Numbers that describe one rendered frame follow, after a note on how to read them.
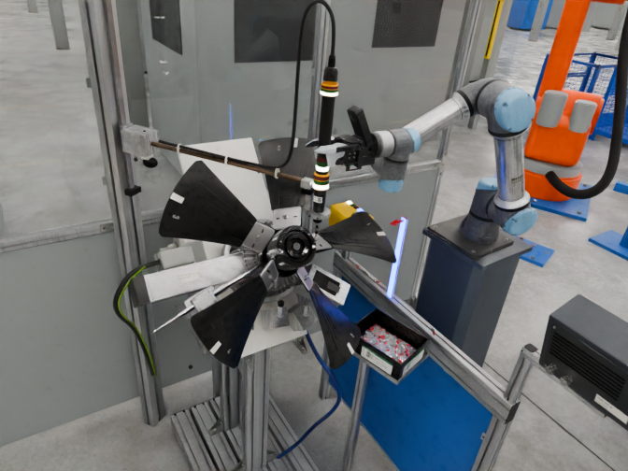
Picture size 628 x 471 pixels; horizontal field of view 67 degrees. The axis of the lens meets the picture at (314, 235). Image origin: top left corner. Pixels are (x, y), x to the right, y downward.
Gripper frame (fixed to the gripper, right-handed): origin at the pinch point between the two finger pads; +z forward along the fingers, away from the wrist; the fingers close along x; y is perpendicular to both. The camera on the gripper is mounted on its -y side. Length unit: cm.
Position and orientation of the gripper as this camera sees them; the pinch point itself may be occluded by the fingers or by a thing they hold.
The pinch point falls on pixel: (314, 145)
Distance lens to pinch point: 126.6
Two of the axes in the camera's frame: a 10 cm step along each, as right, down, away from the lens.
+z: -8.5, 2.0, -4.9
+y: -0.8, 8.6, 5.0
